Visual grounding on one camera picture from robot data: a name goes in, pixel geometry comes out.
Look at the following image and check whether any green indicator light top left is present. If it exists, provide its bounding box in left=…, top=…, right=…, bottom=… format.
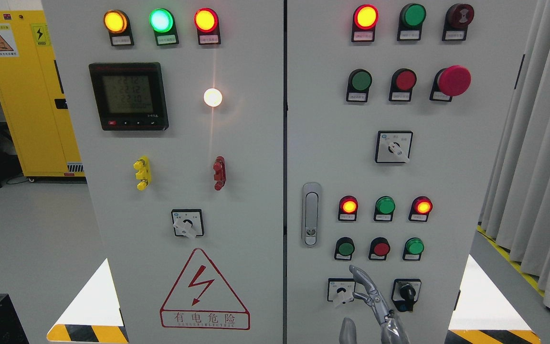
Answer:
left=149, top=8, right=179, bottom=46

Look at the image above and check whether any red emergency stop button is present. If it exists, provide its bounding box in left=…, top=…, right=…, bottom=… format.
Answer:
left=429, top=65, right=471, bottom=102

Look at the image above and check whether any upper right selector switch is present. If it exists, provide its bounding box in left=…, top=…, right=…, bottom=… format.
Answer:
left=374, top=130, right=414, bottom=163

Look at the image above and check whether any grey curtain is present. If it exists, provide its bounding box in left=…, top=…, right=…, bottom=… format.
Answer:
left=480, top=0, right=550, bottom=309

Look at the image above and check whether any yellow terminal connector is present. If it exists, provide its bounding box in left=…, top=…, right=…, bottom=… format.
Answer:
left=133, top=155, right=151, bottom=190

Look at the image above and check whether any green indicator light top right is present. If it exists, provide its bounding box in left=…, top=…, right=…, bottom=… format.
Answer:
left=397, top=3, right=426, bottom=42

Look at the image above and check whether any black digital power meter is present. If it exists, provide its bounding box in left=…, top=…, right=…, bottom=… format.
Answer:
left=89, top=62, right=169, bottom=131

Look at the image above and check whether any black key selector switch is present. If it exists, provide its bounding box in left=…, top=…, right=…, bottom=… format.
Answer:
left=391, top=279, right=422, bottom=312

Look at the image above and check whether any red indicator light lower right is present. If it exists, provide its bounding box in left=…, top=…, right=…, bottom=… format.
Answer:
left=408, top=196, right=434, bottom=222

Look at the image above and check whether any red electric hazard sticker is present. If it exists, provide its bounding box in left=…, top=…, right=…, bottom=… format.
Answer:
left=160, top=248, right=250, bottom=330

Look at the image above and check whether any dark red buzzer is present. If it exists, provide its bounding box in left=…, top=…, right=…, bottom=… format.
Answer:
left=442, top=3, right=475, bottom=42

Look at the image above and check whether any white indicator light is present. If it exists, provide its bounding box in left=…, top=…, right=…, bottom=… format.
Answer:
left=203, top=87, right=223, bottom=108

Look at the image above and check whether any green start button lower left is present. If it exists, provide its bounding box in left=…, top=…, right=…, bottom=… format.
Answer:
left=334, top=237, right=355, bottom=261

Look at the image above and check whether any red indicator light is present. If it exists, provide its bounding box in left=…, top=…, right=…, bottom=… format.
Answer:
left=338, top=195, right=359, bottom=222
left=351, top=4, right=379, bottom=42
left=408, top=196, right=434, bottom=222
left=194, top=7, right=221, bottom=45

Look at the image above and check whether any red push button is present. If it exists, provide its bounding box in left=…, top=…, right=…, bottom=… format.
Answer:
left=368, top=237, right=391, bottom=261
left=388, top=68, right=417, bottom=102

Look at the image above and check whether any red indicator light lower left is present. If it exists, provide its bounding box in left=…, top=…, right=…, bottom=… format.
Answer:
left=338, top=195, right=359, bottom=222

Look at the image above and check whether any green indicator light lower middle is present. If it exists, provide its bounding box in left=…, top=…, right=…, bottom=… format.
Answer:
left=373, top=196, right=396, bottom=222

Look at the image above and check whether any grey electrical control cabinet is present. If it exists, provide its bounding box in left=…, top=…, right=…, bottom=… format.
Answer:
left=43, top=0, right=537, bottom=344

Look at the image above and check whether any red indicator light top right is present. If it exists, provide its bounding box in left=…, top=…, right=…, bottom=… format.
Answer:
left=351, top=4, right=379, bottom=42

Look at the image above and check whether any green push button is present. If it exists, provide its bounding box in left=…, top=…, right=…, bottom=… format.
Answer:
left=402, top=237, right=425, bottom=261
left=346, top=68, right=372, bottom=103

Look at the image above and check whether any red terminal connector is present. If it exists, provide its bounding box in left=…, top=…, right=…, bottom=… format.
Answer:
left=212, top=155, right=227, bottom=190

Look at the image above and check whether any lower white selector switch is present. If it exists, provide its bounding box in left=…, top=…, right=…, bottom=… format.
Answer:
left=327, top=278, right=356, bottom=308

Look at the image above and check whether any silver door handle lock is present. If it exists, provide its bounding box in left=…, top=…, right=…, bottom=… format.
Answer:
left=301, top=183, right=322, bottom=247

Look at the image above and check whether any green indicator light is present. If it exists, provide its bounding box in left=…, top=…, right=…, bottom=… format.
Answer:
left=397, top=3, right=426, bottom=42
left=373, top=196, right=396, bottom=222
left=149, top=8, right=179, bottom=46

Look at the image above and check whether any amber indicator light top left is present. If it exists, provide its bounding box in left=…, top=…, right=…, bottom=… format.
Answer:
left=103, top=10, right=135, bottom=46

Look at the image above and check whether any green push button lower right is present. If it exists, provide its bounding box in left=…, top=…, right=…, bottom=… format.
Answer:
left=402, top=237, right=425, bottom=261

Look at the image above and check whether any green push button upper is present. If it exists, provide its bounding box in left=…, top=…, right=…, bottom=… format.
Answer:
left=346, top=68, right=372, bottom=103

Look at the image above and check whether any red push button upper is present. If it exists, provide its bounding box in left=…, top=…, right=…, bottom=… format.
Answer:
left=388, top=68, right=417, bottom=102

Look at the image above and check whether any red push button lower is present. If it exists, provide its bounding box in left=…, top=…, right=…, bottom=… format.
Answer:
left=368, top=237, right=391, bottom=261

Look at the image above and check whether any red indicator light top left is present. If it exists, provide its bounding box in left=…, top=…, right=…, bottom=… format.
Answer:
left=194, top=7, right=221, bottom=45

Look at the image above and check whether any left door selector switch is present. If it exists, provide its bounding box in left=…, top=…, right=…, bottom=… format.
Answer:
left=171, top=209, right=205, bottom=238

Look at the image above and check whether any silver robotic hand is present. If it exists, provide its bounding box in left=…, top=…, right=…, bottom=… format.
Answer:
left=335, top=264, right=410, bottom=344

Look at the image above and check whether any yellow safety cabinet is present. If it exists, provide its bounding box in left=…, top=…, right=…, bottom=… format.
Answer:
left=0, top=11, right=85, bottom=178

